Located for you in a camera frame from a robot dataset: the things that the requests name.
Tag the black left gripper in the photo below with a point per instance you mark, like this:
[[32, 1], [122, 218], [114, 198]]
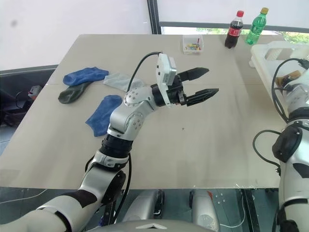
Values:
[[176, 94]]

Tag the mustard yellow sock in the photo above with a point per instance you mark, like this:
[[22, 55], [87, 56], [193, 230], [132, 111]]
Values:
[[295, 74]]

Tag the blue sock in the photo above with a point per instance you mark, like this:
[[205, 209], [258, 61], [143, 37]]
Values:
[[103, 113], [82, 76]]

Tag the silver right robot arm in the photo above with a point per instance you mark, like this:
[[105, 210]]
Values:
[[297, 154]]

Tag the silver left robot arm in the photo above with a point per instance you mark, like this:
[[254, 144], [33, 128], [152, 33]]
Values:
[[125, 118]]

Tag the white plastic basket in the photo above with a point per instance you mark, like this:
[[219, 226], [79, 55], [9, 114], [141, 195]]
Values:
[[264, 65]]

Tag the white grey sock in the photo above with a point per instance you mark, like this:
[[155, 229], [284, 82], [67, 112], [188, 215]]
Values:
[[118, 81]]

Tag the dark green sock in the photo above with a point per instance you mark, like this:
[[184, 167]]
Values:
[[71, 94]]

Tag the clear plastic box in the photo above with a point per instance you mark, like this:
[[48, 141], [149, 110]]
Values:
[[186, 51]]

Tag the colourful small stationery pieces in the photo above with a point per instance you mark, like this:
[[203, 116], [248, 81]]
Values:
[[193, 47]]

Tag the cola bottle red cap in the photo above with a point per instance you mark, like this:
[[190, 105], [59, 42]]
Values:
[[233, 33]]

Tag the green bottle yellow cap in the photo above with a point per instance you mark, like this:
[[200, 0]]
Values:
[[256, 29]]

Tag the silver right robot leg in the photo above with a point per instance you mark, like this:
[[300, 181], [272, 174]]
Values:
[[205, 207]]

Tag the silver robot leg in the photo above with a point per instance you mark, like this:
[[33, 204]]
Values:
[[144, 205], [205, 207]]

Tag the silver left robot leg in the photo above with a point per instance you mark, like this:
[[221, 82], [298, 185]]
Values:
[[144, 205]]

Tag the black table leg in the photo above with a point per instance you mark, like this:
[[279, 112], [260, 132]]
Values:
[[249, 212]]

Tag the silver robot torso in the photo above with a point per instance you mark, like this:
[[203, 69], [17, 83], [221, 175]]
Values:
[[144, 227]]

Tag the black side table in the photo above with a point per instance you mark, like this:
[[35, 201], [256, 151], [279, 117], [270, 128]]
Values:
[[14, 79]]

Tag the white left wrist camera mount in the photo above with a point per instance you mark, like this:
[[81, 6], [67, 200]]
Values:
[[161, 72]]

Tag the black window frame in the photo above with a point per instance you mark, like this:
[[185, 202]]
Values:
[[153, 17]]

